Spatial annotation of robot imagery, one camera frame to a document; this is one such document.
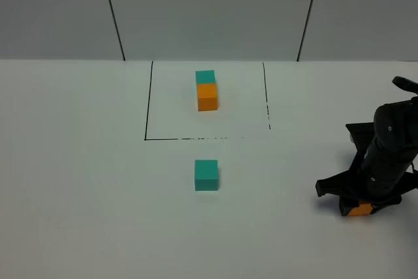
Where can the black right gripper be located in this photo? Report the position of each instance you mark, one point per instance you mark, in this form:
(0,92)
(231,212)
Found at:
(381,179)

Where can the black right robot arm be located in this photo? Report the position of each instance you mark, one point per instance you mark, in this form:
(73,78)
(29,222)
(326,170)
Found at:
(395,125)

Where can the orange template block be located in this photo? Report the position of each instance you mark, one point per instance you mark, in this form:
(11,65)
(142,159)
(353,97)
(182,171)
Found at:
(207,99)

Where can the teal template block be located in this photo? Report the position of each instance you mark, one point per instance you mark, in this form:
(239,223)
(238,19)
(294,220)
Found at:
(205,77)

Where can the black wrist camera bracket right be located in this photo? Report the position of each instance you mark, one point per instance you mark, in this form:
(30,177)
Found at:
(361,135)

